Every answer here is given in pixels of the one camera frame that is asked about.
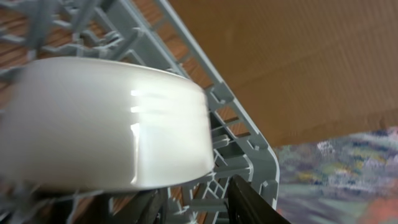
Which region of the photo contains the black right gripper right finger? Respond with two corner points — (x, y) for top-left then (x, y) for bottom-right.
(226, 175), (290, 224)

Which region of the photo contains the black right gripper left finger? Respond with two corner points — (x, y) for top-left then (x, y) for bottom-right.
(110, 188), (168, 224)

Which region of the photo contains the pink white bowl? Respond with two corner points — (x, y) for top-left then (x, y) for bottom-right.
(1, 57), (215, 191)

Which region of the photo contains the grey dish rack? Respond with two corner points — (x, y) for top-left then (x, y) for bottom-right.
(1, 1), (279, 223)

